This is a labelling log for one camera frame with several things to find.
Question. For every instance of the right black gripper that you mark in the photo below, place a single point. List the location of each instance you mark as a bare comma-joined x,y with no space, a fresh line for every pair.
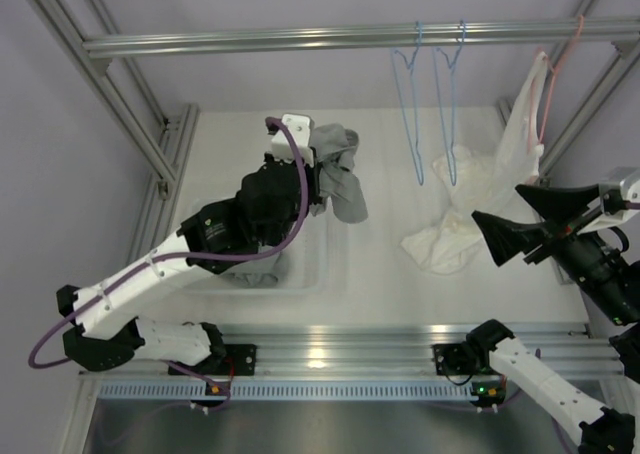
562,206

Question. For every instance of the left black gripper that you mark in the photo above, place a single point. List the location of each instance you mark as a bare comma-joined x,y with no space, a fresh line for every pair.
312,179

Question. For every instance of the grey tank top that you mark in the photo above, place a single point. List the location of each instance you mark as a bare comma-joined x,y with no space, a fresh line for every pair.
264,273
336,148

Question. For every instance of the blue wire hanger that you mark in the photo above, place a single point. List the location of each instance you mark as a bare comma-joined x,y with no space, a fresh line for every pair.
400,61
441,59

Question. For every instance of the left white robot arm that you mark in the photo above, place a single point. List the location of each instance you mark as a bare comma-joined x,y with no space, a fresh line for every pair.
237,240

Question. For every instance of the white tank top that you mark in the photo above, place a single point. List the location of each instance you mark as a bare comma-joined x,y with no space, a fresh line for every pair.
484,183

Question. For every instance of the white plastic basket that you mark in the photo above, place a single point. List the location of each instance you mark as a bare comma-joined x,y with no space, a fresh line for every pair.
308,266

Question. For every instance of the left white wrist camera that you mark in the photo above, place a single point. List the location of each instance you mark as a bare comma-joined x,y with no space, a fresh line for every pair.
300,127

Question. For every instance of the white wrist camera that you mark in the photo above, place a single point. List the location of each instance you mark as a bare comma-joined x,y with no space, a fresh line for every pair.
300,127
618,195

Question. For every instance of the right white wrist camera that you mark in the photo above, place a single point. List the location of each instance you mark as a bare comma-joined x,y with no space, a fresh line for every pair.
618,195

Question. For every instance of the right aluminium frame post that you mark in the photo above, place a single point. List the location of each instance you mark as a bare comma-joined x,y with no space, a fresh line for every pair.
613,76

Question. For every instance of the aluminium frame post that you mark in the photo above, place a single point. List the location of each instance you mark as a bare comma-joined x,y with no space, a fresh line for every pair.
613,76
61,22

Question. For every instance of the left aluminium frame post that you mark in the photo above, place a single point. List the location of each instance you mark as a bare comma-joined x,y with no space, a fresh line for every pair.
61,22

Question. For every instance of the pink wire hanger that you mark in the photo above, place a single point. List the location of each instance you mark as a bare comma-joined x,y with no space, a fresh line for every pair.
555,74

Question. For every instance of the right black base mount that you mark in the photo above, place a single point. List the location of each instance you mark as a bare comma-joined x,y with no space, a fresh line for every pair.
456,359

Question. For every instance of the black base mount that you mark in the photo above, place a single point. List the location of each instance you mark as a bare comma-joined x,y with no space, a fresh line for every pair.
456,359
236,359

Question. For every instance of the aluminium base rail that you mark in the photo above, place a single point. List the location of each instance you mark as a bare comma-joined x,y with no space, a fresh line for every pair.
405,352

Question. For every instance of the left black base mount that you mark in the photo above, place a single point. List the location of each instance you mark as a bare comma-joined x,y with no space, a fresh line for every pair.
236,359

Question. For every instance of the aluminium top rail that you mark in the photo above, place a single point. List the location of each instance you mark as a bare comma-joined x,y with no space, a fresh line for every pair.
589,29

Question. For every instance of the white slotted cable duct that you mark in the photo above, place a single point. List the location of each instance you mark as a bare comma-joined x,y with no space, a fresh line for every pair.
260,390

